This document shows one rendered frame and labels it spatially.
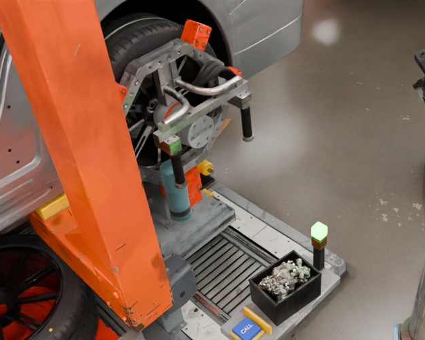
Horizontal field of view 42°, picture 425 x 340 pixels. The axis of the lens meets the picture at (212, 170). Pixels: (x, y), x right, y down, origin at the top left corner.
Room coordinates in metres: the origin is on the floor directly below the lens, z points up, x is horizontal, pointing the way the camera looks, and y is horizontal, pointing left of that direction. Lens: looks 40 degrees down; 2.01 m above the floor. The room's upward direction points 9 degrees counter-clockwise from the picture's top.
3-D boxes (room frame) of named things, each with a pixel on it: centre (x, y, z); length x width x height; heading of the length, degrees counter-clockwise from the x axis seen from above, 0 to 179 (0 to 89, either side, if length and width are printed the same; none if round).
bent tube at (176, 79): (1.72, -0.03, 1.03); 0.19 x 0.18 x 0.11; 38
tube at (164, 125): (1.60, 0.13, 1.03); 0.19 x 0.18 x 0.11; 38
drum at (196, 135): (1.70, 0.08, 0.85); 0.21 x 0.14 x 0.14; 38
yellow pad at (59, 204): (1.55, 0.61, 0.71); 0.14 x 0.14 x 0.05; 38
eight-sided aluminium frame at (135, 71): (1.75, 0.13, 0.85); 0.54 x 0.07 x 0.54; 128
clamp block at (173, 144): (1.49, 0.14, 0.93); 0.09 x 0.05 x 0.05; 38
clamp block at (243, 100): (1.69, -0.13, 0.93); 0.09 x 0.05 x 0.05; 38
